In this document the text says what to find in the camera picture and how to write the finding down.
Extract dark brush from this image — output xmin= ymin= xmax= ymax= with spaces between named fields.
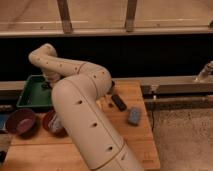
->
xmin=41 ymin=82 xmax=52 ymax=89

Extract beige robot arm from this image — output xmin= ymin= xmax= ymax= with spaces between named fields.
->
xmin=29 ymin=44 xmax=145 ymax=171

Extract green plastic tray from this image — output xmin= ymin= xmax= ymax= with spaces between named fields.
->
xmin=16 ymin=75 xmax=52 ymax=110

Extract maroon bowl with white item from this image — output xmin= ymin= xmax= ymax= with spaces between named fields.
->
xmin=42 ymin=110 xmax=65 ymax=135

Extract maroon bowl with purple item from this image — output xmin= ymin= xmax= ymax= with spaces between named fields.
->
xmin=5 ymin=108 xmax=36 ymax=135

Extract black rectangular block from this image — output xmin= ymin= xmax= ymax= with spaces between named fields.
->
xmin=111 ymin=94 xmax=127 ymax=111

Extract wooden board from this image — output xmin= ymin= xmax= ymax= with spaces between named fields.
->
xmin=1 ymin=81 xmax=161 ymax=171

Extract blue sponge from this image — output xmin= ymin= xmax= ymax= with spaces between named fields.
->
xmin=128 ymin=107 xmax=141 ymax=125

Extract left wooden post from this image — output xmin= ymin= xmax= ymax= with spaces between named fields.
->
xmin=57 ymin=0 xmax=72 ymax=34

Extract wooden post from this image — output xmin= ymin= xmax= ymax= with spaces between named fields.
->
xmin=57 ymin=0 xmax=72 ymax=34
xmin=124 ymin=0 xmax=137 ymax=32

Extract right wooden post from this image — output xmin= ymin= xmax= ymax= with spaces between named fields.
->
xmin=124 ymin=0 xmax=137 ymax=32

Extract metal rail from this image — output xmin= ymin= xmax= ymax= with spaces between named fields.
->
xmin=0 ymin=75 xmax=213 ymax=100

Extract grey hose fitting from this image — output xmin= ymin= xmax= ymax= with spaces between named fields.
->
xmin=195 ymin=61 xmax=213 ymax=82

